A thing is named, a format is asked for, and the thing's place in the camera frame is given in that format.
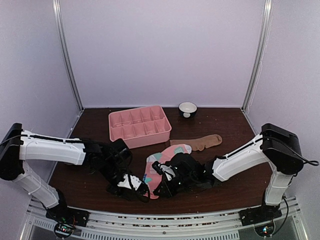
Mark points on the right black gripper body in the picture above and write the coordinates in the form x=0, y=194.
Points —
x=188, y=182

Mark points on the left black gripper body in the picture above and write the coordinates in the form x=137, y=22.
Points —
x=109, y=169

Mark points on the pink patterned sock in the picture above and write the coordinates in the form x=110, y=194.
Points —
x=151, y=177

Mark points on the tan brown sock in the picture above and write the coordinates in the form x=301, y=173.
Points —
x=199, y=144

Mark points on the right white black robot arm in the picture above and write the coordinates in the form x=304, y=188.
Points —
x=274, y=145

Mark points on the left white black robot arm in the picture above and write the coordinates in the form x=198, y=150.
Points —
x=19, y=146

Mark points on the pink divided organizer tray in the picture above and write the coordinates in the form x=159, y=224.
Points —
x=140, y=127

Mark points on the black white ceramic bowl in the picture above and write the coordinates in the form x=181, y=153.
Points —
x=187, y=110

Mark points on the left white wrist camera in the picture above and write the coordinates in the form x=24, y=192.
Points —
x=132, y=182

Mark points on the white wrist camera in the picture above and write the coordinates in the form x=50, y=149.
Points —
x=132, y=182
x=163, y=169

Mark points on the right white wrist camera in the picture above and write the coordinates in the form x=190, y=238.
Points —
x=163, y=169

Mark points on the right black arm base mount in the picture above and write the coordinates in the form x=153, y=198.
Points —
x=262, y=218

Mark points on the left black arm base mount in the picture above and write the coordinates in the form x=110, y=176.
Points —
x=67, y=220

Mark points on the right aluminium frame post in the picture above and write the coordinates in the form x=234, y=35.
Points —
x=262, y=42

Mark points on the aluminium frame post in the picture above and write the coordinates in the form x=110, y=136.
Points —
x=65, y=53
x=262, y=42

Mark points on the left aluminium frame post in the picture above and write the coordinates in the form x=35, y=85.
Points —
x=65, y=53

